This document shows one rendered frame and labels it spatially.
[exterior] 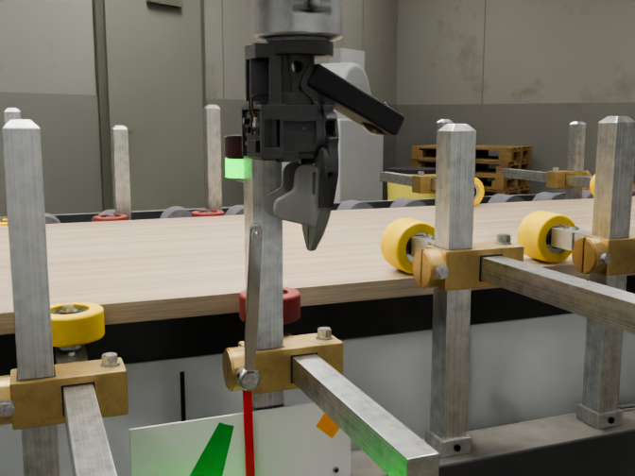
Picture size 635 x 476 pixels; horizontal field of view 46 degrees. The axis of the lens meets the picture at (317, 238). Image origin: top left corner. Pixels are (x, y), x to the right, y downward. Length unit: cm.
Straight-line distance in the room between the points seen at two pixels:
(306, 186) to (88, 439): 31
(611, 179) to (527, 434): 37
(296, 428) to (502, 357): 50
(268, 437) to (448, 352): 25
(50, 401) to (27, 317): 9
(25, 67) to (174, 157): 145
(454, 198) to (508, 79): 795
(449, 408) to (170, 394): 38
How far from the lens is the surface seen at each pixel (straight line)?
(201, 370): 109
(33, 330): 82
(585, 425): 116
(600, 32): 863
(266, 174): 83
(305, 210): 76
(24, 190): 80
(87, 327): 91
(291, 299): 96
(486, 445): 106
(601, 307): 80
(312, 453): 93
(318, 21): 74
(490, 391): 131
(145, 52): 603
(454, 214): 94
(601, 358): 113
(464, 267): 95
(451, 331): 97
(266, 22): 75
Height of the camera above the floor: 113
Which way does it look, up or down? 9 degrees down
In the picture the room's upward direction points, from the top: straight up
